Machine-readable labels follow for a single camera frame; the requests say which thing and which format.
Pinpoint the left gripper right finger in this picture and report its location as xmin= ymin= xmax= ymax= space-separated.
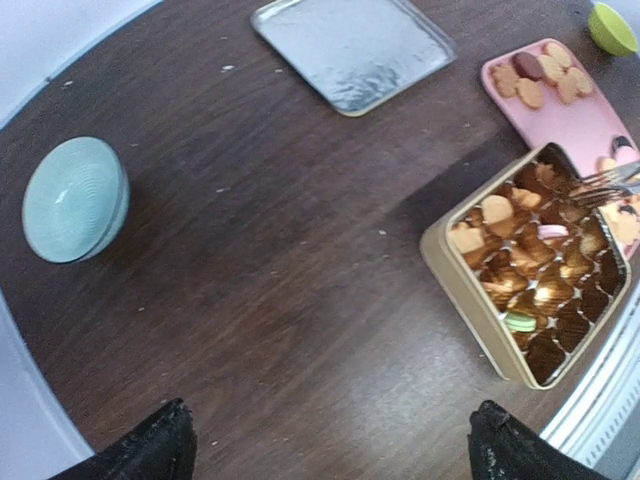
xmin=468 ymin=400 xmax=606 ymax=480

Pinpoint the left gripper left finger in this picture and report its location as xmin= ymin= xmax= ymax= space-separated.
xmin=54 ymin=398 xmax=197 ymax=479

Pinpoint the green round cookie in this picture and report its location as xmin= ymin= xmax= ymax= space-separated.
xmin=504 ymin=312 xmax=537 ymax=333

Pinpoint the pink round cookie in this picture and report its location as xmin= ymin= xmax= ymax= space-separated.
xmin=537 ymin=224 xmax=569 ymax=240

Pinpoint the plain round tan cookie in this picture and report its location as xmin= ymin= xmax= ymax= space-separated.
xmin=480 ymin=195 xmax=514 ymax=225

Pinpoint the metal tongs white handle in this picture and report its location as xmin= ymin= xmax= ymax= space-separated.
xmin=568 ymin=161 xmax=639 ymax=208

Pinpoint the gold cookie tin box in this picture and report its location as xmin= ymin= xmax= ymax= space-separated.
xmin=420 ymin=143 xmax=639 ymax=390

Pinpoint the light blue ceramic bowl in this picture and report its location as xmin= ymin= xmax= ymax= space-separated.
xmin=22 ymin=136 xmax=130 ymax=264

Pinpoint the pink plastic tray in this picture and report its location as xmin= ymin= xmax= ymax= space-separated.
xmin=480 ymin=38 xmax=639 ymax=176

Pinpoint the black sandwich cookie right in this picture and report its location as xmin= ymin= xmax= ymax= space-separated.
xmin=610 ymin=135 xmax=634 ymax=156

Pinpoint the brown chocolate round cookie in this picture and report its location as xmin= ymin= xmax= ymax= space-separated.
xmin=511 ymin=51 xmax=544 ymax=81

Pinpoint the silver tin lid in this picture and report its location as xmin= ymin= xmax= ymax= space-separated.
xmin=250 ymin=0 xmax=457 ymax=117

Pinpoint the green plastic bowl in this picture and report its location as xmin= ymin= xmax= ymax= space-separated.
xmin=588 ymin=2 xmax=639 ymax=57

